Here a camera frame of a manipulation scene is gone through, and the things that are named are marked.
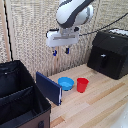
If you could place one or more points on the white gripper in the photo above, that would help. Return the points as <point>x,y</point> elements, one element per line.
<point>61,37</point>

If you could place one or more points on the white item on air fryer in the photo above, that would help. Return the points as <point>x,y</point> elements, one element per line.
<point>119,32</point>

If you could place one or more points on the blue plastic bowl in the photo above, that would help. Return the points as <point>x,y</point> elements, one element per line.
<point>66,82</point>

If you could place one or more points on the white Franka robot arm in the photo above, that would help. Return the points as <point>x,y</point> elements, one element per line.
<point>71,13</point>

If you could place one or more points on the black air fryer drawer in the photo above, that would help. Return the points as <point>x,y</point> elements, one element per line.
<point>103,61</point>

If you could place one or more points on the black air fryer body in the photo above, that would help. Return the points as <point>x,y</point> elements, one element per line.
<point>116,45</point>

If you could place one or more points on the black fabric storage box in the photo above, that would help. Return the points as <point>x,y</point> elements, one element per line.
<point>20,100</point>

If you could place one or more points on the red plastic cup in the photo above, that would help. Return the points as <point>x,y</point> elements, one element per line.
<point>82,85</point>

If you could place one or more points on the woven bamboo screen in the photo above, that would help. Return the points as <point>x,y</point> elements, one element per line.
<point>30,33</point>

